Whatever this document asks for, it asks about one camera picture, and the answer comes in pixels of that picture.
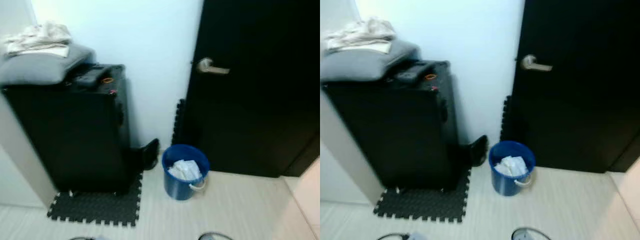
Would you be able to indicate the black door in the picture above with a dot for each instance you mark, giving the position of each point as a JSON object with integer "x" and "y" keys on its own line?
{"x": 585, "y": 100}
{"x": 260, "y": 100}

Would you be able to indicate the grey cushion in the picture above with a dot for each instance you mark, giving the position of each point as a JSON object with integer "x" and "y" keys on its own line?
{"x": 40, "y": 67}
{"x": 360, "y": 65}

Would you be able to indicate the black hard case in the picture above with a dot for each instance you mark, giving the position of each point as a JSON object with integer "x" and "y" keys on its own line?
{"x": 70, "y": 135}
{"x": 395, "y": 130}

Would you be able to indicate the cream crumpled cloth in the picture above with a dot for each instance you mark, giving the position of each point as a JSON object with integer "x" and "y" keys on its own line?
{"x": 40, "y": 37}
{"x": 360, "y": 34}

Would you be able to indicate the black foam floor mat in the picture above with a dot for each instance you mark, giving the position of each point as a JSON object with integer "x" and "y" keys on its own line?
{"x": 95, "y": 207}
{"x": 425, "y": 205}

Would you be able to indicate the narrow black foam mat strip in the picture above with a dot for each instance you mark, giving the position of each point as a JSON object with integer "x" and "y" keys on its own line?
{"x": 178, "y": 125}
{"x": 506, "y": 120}

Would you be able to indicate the white crumpled paper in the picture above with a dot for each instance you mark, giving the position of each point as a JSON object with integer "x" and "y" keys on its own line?
{"x": 185, "y": 170}
{"x": 511, "y": 165}

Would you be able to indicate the blue plastic bucket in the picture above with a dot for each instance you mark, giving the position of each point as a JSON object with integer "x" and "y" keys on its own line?
{"x": 175, "y": 187}
{"x": 502, "y": 182}

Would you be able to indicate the black shoe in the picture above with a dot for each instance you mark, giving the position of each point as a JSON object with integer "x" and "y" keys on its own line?
{"x": 477, "y": 149}
{"x": 149, "y": 152}

